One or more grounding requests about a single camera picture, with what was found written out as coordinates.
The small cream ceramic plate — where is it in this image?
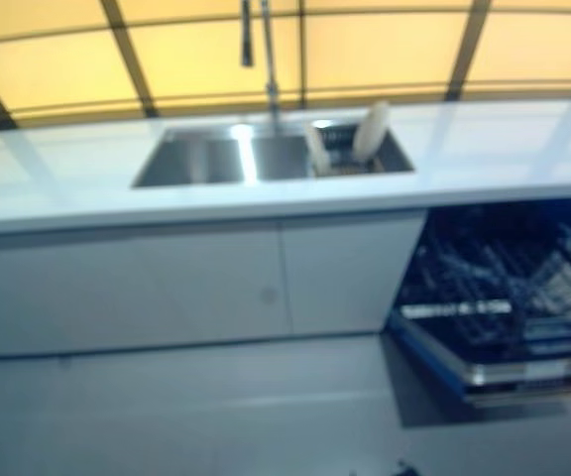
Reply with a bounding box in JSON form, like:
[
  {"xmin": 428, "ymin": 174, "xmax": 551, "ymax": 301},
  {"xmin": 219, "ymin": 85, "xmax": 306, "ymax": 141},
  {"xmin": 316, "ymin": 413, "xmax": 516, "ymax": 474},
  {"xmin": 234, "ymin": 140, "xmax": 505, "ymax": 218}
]
[{"xmin": 304, "ymin": 122, "xmax": 334, "ymax": 173}]

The large cream ceramic plate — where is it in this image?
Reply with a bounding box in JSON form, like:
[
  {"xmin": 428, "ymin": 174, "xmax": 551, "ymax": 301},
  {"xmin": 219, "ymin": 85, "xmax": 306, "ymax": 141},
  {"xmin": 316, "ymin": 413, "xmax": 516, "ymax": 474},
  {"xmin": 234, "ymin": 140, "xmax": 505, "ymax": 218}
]
[{"xmin": 353, "ymin": 100, "xmax": 392, "ymax": 163}]

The narrow white cabinet door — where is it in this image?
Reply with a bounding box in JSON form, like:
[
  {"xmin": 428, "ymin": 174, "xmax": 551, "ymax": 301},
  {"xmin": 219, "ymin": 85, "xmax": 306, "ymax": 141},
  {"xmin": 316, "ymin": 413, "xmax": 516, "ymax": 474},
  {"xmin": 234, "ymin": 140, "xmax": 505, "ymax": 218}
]
[{"xmin": 279, "ymin": 209, "xmax": 426, "ymax": 335}]

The black sink dish rack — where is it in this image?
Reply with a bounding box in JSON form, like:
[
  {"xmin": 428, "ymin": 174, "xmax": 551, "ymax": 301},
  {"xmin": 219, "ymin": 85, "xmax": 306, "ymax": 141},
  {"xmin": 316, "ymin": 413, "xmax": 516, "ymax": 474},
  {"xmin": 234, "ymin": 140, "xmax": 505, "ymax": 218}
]
[{"xmin": 306, "ymin": 118, "xmax": 392, "ymax": 178}]

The stainless steel kitchen sink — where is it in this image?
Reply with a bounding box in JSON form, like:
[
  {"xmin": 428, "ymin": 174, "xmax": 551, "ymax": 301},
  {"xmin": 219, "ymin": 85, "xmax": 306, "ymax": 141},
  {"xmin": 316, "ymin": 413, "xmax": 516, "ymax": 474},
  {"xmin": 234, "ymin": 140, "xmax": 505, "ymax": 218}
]
[{"xmin": 130, "ymin": 118, "xmax": 418, "ymax": 189}]

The chrome pull-down faucet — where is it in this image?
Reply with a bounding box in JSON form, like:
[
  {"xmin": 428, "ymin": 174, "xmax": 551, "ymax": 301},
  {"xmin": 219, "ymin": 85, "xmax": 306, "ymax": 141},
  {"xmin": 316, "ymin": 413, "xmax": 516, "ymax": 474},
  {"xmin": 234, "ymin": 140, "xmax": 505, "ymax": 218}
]
[{"xmin": 238, "ymin": 0, "xmax": 287, "ymax": 136}]

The yellow backlit dark-framed window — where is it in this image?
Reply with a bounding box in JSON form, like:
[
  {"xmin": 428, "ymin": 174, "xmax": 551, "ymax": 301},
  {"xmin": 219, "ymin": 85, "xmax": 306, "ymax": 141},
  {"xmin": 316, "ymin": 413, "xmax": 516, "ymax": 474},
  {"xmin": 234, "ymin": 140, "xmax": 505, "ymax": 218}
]
[{"xmin": 0, "ymin": 0, "xmax": 571, "ymax": 134}]

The wire dishwasher rack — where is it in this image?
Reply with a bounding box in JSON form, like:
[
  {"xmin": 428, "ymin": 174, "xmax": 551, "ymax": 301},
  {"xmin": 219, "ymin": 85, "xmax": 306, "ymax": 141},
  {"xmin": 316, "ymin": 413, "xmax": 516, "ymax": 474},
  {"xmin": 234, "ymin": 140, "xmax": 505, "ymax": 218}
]
[{"xmin": 402, "ymin": 197, "xmax": 571, "ymax": 359}]

